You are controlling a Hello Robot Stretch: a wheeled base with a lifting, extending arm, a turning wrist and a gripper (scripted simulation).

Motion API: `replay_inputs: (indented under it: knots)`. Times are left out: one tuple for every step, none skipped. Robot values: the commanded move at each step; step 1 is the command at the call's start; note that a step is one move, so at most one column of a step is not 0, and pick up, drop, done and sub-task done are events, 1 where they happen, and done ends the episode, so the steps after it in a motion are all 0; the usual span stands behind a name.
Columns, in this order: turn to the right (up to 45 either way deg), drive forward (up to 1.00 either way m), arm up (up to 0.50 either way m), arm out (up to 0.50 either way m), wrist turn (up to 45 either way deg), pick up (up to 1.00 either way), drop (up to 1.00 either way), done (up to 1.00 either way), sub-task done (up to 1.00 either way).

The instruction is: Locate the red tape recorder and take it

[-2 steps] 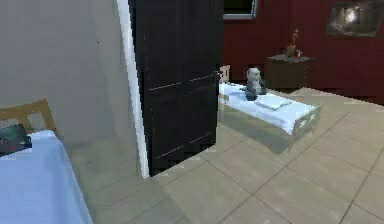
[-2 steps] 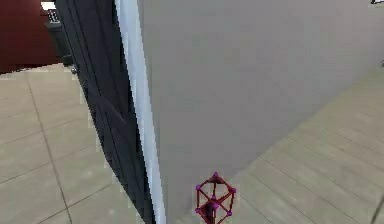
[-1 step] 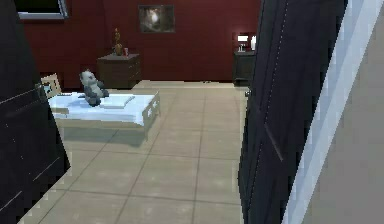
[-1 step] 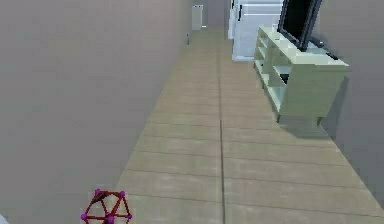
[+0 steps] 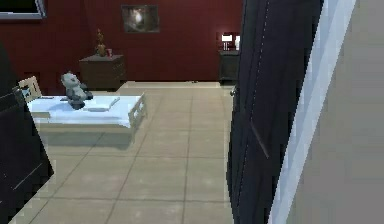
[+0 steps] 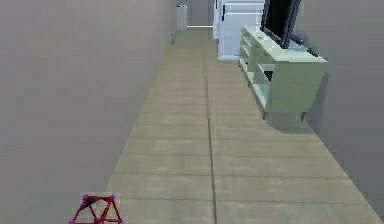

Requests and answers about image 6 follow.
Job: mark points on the white cupboard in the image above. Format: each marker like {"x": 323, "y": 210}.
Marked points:
{"x": 235, "y": 30}

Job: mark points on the pale green television stand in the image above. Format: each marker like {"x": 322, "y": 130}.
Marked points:
{"x": 293, "y": 80}

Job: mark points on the black television set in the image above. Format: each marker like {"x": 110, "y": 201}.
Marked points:
{"x": 279, "y": 18}

